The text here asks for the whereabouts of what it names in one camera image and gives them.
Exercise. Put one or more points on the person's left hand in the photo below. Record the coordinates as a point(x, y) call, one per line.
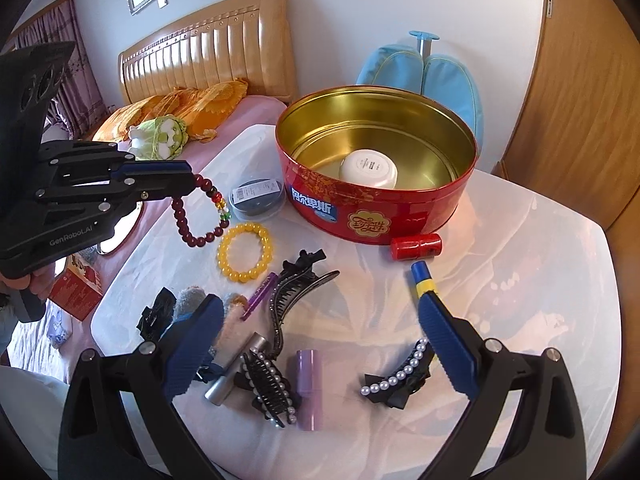
point(47, 280)

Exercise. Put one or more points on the small purple tube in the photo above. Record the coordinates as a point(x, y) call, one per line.
point(260, 295)

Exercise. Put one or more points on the blue yellow tube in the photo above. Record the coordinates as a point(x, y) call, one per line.
point(424, 280)

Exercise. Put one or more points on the white jar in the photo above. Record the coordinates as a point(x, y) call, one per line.
point(368, 167)

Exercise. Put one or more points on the black bow hair clip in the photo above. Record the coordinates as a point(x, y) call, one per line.
point(155, 315)

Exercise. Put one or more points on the plush doll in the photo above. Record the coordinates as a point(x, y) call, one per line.
point(234, 310)

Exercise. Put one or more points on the oval mirror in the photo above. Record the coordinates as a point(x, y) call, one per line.
point(120, 232)

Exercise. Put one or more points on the cabbage plush toy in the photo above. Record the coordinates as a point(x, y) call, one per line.
point(160, 137)

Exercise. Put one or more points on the red box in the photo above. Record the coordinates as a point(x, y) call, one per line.
point(75, 285)

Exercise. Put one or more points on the clear round box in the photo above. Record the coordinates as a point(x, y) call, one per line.
point(257, 200)

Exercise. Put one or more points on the black hair claw clip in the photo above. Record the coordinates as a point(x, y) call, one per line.
point(295, 287)

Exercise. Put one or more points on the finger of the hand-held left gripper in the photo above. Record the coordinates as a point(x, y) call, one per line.
point(150, 193)
point(155, 172)

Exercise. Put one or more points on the wooden headboard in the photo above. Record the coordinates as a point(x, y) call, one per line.
point(210, 45)

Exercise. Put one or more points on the purple curtain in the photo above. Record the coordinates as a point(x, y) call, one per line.
point(75, 65)

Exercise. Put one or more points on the silver tube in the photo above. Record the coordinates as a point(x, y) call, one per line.
point(225, 385)

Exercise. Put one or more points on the person's left forearm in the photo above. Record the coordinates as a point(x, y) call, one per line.
point(6, 332)

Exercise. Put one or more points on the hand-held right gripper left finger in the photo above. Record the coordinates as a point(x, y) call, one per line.
point(200, 340)

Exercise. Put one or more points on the orange pillow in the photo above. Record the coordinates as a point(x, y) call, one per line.
point(200, 102)

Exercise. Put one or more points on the small red cylinder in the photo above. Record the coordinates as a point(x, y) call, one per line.
point(415, 246)

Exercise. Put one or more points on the light blue chair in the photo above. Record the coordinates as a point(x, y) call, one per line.
point(445, 85)

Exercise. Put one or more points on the grey fuzzy hair clip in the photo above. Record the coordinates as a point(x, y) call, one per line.
point(191, 297)

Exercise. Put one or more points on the pearl bow hair clip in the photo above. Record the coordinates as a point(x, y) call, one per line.
point(400, 390)

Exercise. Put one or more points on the purple lipstick tube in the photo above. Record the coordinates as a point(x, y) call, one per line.
point(309, 390)

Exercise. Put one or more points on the pearl hair claw clip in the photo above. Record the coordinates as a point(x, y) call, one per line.
point(270, 390)

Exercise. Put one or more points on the wooden wardrobe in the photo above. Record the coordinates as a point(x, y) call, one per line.
point(585, 85)

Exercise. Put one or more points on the red round tin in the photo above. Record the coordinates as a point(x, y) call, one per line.
point(375, 210)

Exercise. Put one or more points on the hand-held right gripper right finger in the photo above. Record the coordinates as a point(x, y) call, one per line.
point(445, 340)

